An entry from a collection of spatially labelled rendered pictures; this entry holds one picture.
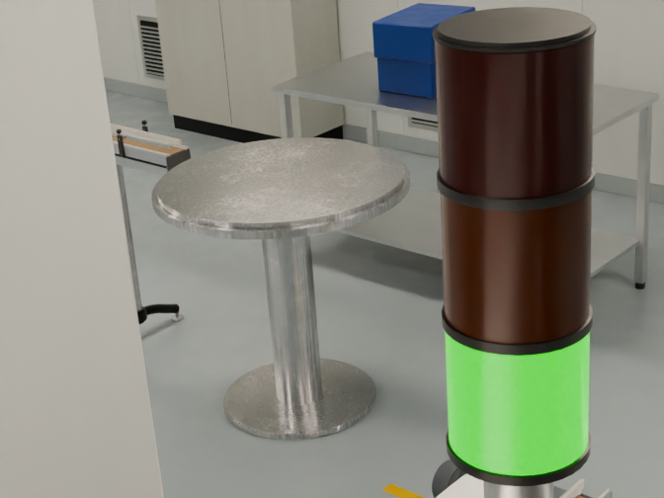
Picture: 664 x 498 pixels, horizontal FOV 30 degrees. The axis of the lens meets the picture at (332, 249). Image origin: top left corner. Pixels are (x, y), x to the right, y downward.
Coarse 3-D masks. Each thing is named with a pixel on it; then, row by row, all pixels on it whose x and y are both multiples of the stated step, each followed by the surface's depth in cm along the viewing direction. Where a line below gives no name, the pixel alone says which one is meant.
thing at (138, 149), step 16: (112, 128) 517; (128, 128) 504; (144, 128) 503; (128, 144) 496; (144, 144) 495; (160, 144) 483; (176, 144) 491; (128, 160) 496; (144, 160) 489; (160, 160) 483; (176, 160) 484
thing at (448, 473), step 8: (448, 464) 271; (440, 472) 270; (448, 472) 269; (456, 472) 268; (464, 472) 264; (440, 480) 269; (448, 480) 268; (432, 488) 271; (440, 488) 269; (560, 488) 259
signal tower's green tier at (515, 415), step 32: (448, 352) 42; (480, 352) 40; (576, 352) 41; (448, 384) 43; (480, 384) 41; (512, 384) 40; (544, 384) 40; (576, 384) 41; (448, 416) 44; (480, 416) 41; (512, 416) 41; (544, 416) 41; (576, 416) 42; (480, 448) 42; (512, 448) 41; (544, 448) 41; (576, 448) 42
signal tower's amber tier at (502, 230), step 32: (448, 224) 40; (480, 224) 39; (512, 224) 38; (544, 224) 38; (576, 224) 39; (448, 256) 40; (480, 256) 39; (512, 256) 39; (544, 256) 39; (576, 256) 39; (448, 288) 41; (480, 288) 39; (512, 288) 39; (544, 288) 39; (576, 288) 40; (448, 320) 42; (480, 320) 40; (512, 320) 39; (544, 320) 40; (576, 320) 40
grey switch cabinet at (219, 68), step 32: (160, 0) 792; (192, 0) 773; (224, 0) 754; (256, 0) 736; (288, 0) 719; (320, 0) 737; (160, 32) 803; (192, 32) 783; (224, 32) 763; (256, 32) 745; (288, 32) 728; (320, 32) 743; (192, 64) 793; (224, 64) 773; (256, 64) 754; (288, 64) 737; (320, 64) 749; (192, 96) 804; (224, 96) 783; (256, 96) 764; (192, 128) 818; (224, 128) 797; (256, 128) 774; (320, 128) 762
